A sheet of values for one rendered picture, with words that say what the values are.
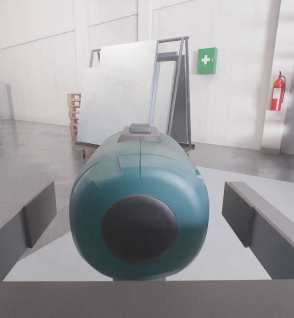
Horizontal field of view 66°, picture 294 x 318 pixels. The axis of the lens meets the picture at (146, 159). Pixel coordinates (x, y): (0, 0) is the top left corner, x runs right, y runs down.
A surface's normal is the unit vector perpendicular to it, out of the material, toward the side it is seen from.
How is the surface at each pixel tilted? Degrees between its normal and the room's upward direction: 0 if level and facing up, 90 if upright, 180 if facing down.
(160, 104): 78
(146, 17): 90
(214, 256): 0
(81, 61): 90
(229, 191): 90
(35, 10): 90
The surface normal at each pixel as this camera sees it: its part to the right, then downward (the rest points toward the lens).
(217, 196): 0.01, -0.97
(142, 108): -0.52, 0.00
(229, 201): -1.00, 0.00
